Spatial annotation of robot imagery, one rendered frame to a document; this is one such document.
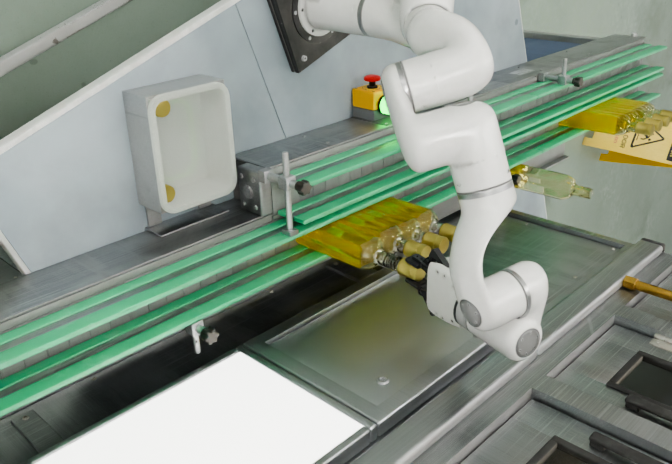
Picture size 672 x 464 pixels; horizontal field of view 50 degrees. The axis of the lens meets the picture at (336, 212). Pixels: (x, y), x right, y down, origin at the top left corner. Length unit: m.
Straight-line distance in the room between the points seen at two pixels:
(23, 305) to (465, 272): 0.70
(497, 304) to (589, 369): 0.39
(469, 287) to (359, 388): 0.30
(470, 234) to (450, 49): 0.29
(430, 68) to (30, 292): 0.74
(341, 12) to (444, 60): 0.42
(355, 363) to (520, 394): 0.29
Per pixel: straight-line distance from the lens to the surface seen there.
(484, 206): 1.07
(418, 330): 1.41
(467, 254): 1.07
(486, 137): 1.06
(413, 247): 1.41
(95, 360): 1.25
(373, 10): 1.45
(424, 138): 1.05
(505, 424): 1.27
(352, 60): 1.75
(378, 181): 1.61
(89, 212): 1.39
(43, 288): 1.30
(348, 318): 1.45
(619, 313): 1.58
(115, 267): 1.32
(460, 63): 1.13
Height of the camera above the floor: 1.93
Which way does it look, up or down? 41 degrees down
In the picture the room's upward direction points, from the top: 109 degrees clockwise
